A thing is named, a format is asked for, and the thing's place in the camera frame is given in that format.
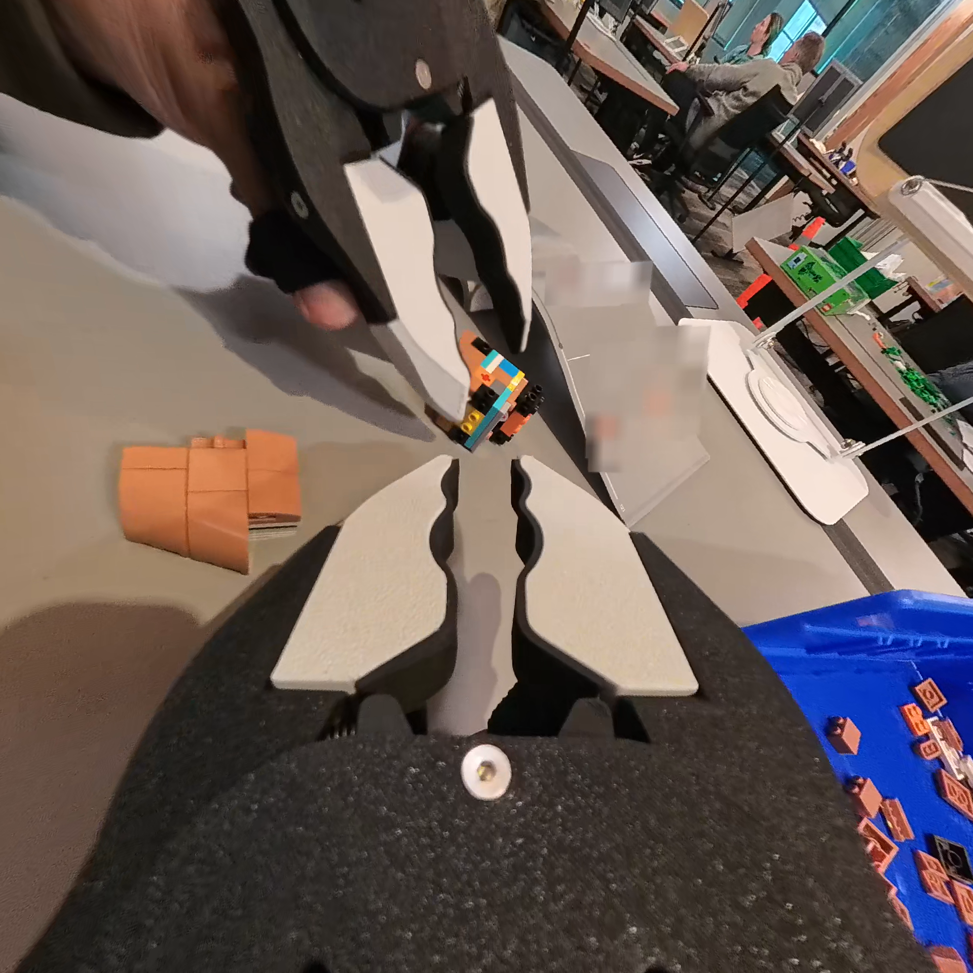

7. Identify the white bracket bar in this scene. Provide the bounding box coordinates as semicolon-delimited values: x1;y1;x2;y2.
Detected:
885;175;973;284

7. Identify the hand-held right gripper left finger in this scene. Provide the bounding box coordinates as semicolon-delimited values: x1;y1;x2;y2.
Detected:
270;455;461;737

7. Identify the green toy box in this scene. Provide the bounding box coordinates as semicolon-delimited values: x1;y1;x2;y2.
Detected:
781;236;900;317

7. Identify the black brick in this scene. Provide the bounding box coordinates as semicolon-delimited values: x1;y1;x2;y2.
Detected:
931;835;973;883

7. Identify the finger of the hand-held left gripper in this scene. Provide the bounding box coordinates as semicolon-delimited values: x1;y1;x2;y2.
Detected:
446;100;535;354
344;160;474;427

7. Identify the colourful striped brick model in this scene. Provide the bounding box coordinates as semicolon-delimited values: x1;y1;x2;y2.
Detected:
428;328;546;455

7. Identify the red plastic piece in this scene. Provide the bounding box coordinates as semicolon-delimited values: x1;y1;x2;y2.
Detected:
736;216;827;307

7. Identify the white rounded board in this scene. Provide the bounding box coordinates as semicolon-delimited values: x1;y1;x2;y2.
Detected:
679;318;870;527

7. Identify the brown grey brick assembly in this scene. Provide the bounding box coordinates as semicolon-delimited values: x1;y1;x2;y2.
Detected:
118;428;304;576

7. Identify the person's left hand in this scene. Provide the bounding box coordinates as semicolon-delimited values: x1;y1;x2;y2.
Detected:
46;0;358;331

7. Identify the clear acrylic stand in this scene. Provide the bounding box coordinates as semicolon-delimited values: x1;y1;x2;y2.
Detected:
747;236;973;462

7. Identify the blue plastic bin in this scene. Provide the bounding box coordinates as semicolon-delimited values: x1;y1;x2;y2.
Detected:
741;589;973;973

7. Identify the brown rectangular plate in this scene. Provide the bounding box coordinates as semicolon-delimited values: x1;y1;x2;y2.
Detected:
912;850;956;906
935;768;973;822

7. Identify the person's left forearm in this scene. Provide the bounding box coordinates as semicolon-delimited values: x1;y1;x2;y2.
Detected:
0;0;162;139

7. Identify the dark panel with plywood edge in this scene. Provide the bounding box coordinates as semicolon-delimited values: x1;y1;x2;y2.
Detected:
825;0;973;200

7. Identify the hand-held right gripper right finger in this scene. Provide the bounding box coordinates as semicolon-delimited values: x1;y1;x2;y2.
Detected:
486;456;699;737

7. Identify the grey instruction booklet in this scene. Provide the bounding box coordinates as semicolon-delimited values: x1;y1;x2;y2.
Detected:
525;296;713;527

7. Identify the long office table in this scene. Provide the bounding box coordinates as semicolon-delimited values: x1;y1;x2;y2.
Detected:
745;236;973;519

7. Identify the pile of green bricks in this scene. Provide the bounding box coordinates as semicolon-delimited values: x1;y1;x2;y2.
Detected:
878;346;953;413

